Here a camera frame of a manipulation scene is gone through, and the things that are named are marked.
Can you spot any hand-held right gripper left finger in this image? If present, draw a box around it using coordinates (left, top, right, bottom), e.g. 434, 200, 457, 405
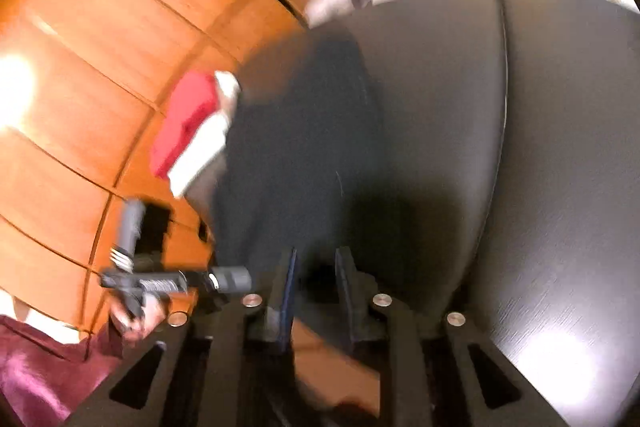
65, 248, 301, 427

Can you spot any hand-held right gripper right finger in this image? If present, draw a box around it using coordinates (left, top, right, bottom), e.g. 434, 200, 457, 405
335, 247, 571, 427

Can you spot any black garment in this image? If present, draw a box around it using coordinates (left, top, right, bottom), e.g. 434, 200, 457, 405
207, 29, 406, 313

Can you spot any person's left hand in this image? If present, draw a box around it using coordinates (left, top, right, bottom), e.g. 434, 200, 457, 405
111, 301, 169, 344

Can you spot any red and white folded cloth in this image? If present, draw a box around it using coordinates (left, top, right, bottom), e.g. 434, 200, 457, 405
149, 70, 242, 198

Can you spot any person's maroon garment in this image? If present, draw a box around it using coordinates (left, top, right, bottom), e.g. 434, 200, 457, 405
0, 314, 131, 427

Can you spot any wooden cabinet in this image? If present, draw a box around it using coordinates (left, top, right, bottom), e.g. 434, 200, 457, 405
0, 0, 326, 333

